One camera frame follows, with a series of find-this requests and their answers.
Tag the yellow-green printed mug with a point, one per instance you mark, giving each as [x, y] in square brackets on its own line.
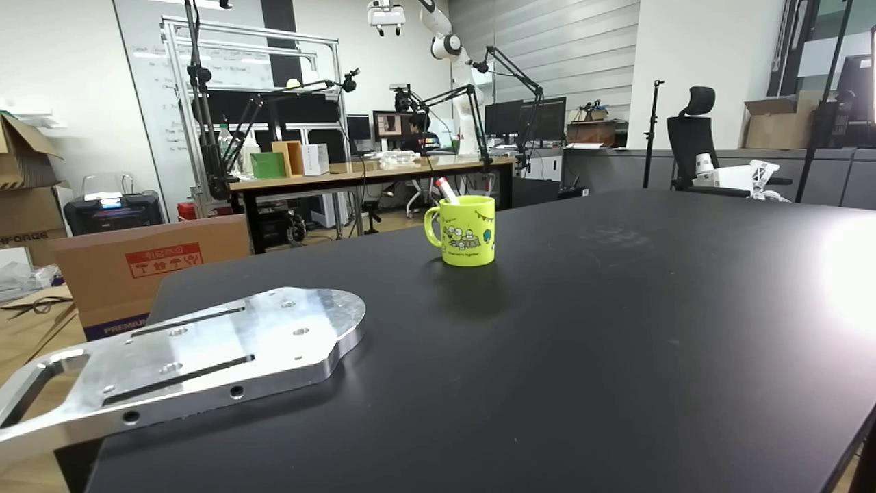
[470, 234]

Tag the black office chair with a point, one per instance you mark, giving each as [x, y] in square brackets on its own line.
[691, 137]

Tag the black computer monitor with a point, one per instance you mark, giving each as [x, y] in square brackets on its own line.
[524, 119]

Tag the black screen under rack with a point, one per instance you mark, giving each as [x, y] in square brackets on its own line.
[292, 106]

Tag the tan cardboard box on cabinet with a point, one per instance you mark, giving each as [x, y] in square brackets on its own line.
[776, 124]

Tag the white plastic bag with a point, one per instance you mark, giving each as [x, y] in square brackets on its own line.
[754, 172]

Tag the open brown cardboard box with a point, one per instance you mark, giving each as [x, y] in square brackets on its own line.
[22, 160]

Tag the black pole stand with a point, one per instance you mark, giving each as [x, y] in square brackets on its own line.
[652, 126]

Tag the closed brown cardboard box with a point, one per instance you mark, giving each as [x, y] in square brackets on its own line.
[29, 215]

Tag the black tripod stand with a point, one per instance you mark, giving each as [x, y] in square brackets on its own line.
[205, 111]

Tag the small white box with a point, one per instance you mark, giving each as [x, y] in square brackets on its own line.
[314, 160]

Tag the white metal frame rack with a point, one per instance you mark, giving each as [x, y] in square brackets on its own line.
[316, 41]

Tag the cardboard box with red label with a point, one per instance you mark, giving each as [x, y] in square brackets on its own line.
[100, 274]

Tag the thin black pole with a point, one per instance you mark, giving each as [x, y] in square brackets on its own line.
[821, 98]

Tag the white ceiling projector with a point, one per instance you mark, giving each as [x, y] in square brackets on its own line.
[385, 16]

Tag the flat cardboard sheet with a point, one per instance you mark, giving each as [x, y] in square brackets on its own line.
[37, 300]

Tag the aluminium mounting plate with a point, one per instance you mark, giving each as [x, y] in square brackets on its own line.
[181, 358]

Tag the long wooden desk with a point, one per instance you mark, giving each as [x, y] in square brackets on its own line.
[364, 171]

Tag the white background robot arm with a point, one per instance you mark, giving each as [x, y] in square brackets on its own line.
[470, 111]

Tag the orange box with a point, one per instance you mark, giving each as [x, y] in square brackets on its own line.
[292, 156]

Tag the green box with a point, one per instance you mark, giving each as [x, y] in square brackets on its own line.
[266, 165]

